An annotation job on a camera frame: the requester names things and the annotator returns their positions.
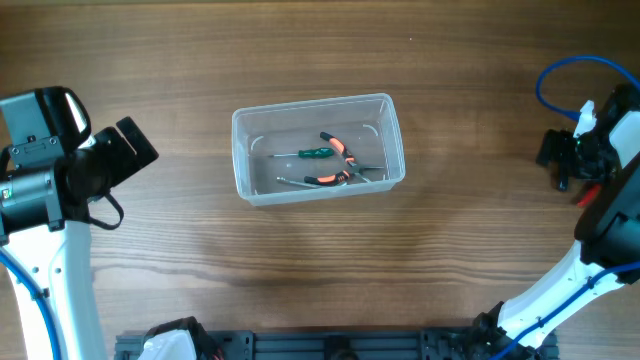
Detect red black screwdriver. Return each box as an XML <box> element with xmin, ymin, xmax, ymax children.
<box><xmin>557</xmin><ymin>150</ymin><xmax>570</xmax><ymax>192</ymax></box>

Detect red pruning shears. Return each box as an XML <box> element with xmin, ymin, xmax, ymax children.
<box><xmin>576</xmin><ymin>184</ymin><xmax>602</xmax><ymax>208</ymax></box>

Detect silver socket wrench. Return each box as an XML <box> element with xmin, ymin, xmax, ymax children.
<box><xmin>276</xmin><ymin>177</ymin><xmax>347</xmax><ymax>188</ymax></box>

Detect green handled screwdriver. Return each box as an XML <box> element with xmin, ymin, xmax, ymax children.
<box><xmin>272</xmin><ymin>147</ymin><xmax>335</xmax><ymax>159</ymax></box>

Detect orange black needle-nose pliers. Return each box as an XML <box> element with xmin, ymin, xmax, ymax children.
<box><xmin>303</xmin><ymin>132</ymin><xmax>385</xmax><ymax>187</ymax></box>

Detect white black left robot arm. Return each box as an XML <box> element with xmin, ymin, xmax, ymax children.
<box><xmin>1</xmin><ymin>86</ymin><xmax>158</xmax><ymax>359</ymax></box>

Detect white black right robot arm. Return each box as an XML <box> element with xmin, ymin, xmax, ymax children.
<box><xmin>464</xmin><ymin>83</ymin><xmax>639</xmax><ymax>359</ymax></box>

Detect clear plastic container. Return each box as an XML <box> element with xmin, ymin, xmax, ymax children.
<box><xmin>232</xmin><ymin>93</ymin><xmax>406</xmax><ymax>206</ymax></box>

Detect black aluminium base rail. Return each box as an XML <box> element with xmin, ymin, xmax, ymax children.
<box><xmin>114</xmin><ymin>317</ymin><xmax>559</xmax><ymax>360</ymax></box>

